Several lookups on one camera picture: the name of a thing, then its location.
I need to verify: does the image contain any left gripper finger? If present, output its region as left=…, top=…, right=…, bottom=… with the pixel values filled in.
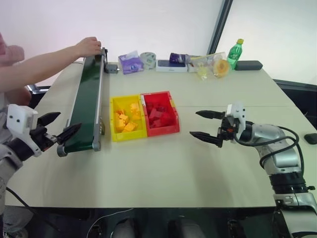
left=55, top=122, right=83, bottom=146
left=37, top=112, right=61, bottom=130

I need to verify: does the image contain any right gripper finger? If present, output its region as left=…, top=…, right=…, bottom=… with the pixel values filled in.
left=189, top=131, right=222, bottom=149
left=195, top=109, right=226, bottom=121

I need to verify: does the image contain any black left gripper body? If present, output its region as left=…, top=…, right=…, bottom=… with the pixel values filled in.
left=29, top=125, right=59, bottom=153

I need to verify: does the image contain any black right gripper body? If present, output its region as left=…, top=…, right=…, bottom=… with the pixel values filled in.
left=216, top=111, right=241, bottom=149

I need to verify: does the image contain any green conveyor belt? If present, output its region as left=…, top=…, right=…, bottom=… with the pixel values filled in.
left=56, top=47, right=110, bottom=157

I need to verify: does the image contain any person's bare hand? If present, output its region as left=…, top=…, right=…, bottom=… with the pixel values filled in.
left=75, top=36, right=103, bottom=58

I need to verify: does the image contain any red plastic bin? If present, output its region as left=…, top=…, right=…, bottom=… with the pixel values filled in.
left=140, top=91, right=180, bottom=137

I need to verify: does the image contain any orange round fruit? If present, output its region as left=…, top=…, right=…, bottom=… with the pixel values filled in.
left=213, top=59, right=231, bottom=78

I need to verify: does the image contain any yellow plastic bin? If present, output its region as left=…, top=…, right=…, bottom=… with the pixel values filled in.
left=109, top=94, right=148, bottom=142

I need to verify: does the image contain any clear plastic bag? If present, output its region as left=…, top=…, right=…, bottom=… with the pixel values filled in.
left=187, top=51, right=231, bottom=80

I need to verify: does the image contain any red toy block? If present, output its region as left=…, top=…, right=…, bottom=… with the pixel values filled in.
left=148, top=110, right=163, bottom=122

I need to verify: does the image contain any black oblong case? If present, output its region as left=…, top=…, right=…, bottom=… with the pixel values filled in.
left=234, top=60, right=264, bottom=71

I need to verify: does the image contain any flat white box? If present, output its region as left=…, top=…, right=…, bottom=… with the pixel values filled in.
left=156, top=59, right=188, bottom=73

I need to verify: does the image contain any green plastic bottle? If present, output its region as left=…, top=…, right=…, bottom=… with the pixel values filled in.
left=226, top=38, right=246, bottom=71

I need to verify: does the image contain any purple snack bag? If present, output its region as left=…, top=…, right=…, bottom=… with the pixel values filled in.
left=169, top=52, right=191, bottom=64

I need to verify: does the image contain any person's pink shirt torso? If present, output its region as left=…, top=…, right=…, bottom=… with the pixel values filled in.
left=0, top=31, right=32, bottom=112

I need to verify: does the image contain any grey tape roll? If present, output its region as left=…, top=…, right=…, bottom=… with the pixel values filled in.
left=139, top=52, right=158, bottom=70

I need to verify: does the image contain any black computer mouse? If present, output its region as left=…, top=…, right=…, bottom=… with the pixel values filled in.
left=304, top=133, right=317, bottom=145

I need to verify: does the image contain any person's grey trouser leg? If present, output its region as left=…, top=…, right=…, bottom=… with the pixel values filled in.
left=0, top=205, right=34, bottom=238

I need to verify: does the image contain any purple tissue pack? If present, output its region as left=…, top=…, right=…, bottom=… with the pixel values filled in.
left=118, top=50, right=145, bottom=75

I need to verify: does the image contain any dark rounded shape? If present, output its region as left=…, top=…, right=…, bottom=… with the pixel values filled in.
left=111, top=217, right=136, bottom=238

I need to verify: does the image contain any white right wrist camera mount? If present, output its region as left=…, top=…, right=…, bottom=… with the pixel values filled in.
left=226, top=101, right=247, bottom=144

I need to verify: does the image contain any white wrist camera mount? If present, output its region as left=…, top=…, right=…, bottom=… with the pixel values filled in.
left=226, top=101, right=247, bottom=144
left=6, top=104, right=42, bottom=157

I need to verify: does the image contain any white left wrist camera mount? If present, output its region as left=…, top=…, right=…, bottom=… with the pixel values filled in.
left=6, top=104, right=42, bottom=157

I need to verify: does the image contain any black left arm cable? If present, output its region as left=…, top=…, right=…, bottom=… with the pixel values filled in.
left=5, top=187, right=62, bottom=234

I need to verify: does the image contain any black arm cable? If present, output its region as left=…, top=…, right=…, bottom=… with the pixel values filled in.
left=5, top=187, right=62, bottom=234
left=232, top=125, right=306, bottom=179

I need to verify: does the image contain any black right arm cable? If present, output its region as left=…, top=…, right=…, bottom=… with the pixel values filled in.
left=232, top=125, right=306, bottom=179

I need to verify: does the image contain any dark window frame post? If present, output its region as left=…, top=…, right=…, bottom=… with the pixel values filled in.
left=206, top=0, right=234, bottom=56

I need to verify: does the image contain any thin white cable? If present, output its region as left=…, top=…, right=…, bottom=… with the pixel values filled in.
left=89, top=207, right=135, bottom=238

